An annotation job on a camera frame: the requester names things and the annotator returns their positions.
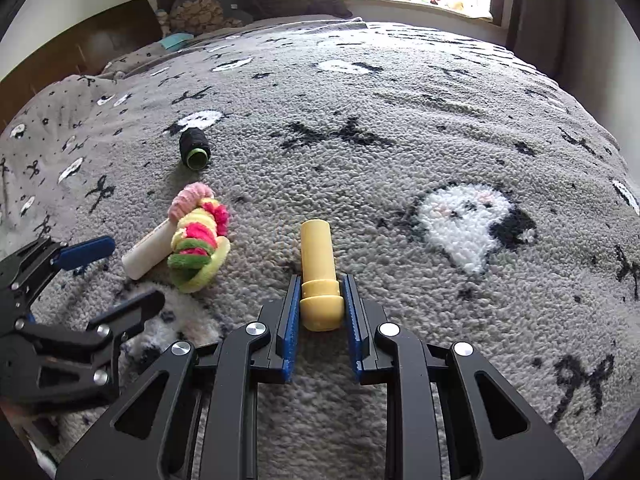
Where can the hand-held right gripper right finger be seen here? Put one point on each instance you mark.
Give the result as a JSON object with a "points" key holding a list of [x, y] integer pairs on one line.
{"points": [[353, 330]]}

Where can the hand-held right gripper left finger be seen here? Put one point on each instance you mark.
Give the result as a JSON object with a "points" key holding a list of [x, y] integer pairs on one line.
{"points": [[290, 330]]}

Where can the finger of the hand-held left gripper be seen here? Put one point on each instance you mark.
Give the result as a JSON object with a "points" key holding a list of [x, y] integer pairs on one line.
{"points": [[132, 312], [85, 252]]}

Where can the cream white stick tube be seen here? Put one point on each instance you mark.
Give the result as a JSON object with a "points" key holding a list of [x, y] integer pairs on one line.
{"points": [[145, 255]]}

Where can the small yellow tube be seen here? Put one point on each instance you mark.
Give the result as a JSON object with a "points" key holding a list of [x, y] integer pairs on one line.
{"points": [[317, 260]]}

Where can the stack of colourful scrunchies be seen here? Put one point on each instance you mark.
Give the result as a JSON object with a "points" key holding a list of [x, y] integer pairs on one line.
{"points": [[197, 240]]}

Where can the grey dotted bedding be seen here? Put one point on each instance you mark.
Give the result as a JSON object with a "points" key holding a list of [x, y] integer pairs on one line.
{"points": [[45, 125]]}

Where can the small black bottle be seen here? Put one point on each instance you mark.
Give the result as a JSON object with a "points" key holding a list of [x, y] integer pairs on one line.
{"points": [[194, 142]]}

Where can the dark wooden headboard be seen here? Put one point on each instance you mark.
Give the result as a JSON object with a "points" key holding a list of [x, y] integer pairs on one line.
{"points": [[75, 45]]}

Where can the teal paper item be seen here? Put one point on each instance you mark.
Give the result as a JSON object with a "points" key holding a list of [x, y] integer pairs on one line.
{"points": [[177, 41]]}

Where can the brown patterned pillow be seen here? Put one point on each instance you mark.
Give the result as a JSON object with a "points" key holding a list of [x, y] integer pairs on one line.
{"points": [[205, 10]]}

